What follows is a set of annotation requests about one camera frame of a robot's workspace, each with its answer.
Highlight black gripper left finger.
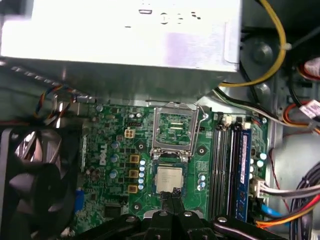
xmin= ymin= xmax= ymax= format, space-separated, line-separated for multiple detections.
xmin=74 ymin=191 xmax=176 ymax=240

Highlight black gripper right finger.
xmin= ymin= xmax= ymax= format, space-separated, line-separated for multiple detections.
xmin=171 ymin=187 xmax=298 ymax=240

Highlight silver CPU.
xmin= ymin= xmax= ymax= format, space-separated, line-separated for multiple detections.
xmin=153 ymin=166 xmax=185 ymax=195

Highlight metal socket cover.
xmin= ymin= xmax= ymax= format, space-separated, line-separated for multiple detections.
xmin=150 ymin=101 xmax=201 ymax=161

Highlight CPU socket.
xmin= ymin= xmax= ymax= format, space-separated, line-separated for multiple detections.
xmin=149 ymin=159 xmax=188 ymax=201

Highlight black RAM slot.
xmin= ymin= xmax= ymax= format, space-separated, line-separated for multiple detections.
xmin=210 ymin=113 xmax=223 ymax=218
xmin=226 ymin=119 xmax=238 ymax=218
xmin=217 ymin=117 xmax=230 ymax=218

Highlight blue RAM stick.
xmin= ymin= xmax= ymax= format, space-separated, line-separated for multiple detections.
xmin=234 ymin=126 xmax=253 ymax=222

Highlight green motherboard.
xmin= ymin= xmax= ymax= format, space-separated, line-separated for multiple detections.
xmin=74 ymin=101 xmax=271 ymax=226

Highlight black case fan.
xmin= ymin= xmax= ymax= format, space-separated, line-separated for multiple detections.
xmin=0 ymin=124 xmax=82 ymax=240

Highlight grey power supply unit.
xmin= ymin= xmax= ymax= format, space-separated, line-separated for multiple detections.
xmin=0 ymin=0 xmax=245 ymax=103

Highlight black PC case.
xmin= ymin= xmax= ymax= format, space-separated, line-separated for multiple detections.
xmin=0 ymin=0 xmax=320 ymax=240

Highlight orange wire bundle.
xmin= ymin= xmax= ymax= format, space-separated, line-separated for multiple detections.
xmin=254 ymin=199 xmax=320 ymax=230

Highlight white plug grey wires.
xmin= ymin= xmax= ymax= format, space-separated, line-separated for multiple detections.
xmin=249 ymin=178 xmax=320 ymax=201

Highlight wire locking lever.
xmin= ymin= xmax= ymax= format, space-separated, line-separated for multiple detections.
xmin=191 ymin=102 xmax=210 ymax=157

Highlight twisted coloured fan wire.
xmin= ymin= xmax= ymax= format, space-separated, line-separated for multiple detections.
xmin=32 ymin=84 xmax=81 ymax=126

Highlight yellow power wire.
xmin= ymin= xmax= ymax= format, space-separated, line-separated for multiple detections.
xmin=217 ymin=0 xmax=288 ymax=88

